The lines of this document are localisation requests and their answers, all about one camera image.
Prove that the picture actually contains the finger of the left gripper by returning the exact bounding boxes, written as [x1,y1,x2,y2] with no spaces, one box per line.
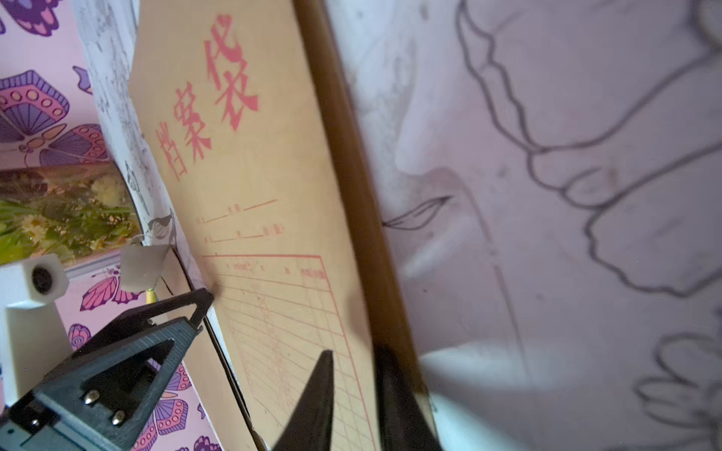
[73,289,214,359]

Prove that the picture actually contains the kraft file bag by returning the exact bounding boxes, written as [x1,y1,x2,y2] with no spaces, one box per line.
[130,1,437,450]

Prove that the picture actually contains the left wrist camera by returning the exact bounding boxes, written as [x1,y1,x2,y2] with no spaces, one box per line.
[1,254,73,406]

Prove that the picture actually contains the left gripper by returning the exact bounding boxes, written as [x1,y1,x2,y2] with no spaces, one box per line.
[1,318,202,451]

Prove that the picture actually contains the glass vase with plants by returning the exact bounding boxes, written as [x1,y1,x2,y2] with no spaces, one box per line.
[1,163,142,267]

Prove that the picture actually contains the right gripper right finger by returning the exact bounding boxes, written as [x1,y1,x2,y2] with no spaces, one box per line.
[374,345,443,451]

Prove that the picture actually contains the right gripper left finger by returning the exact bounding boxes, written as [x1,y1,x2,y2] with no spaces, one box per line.
[273,350,335,451]

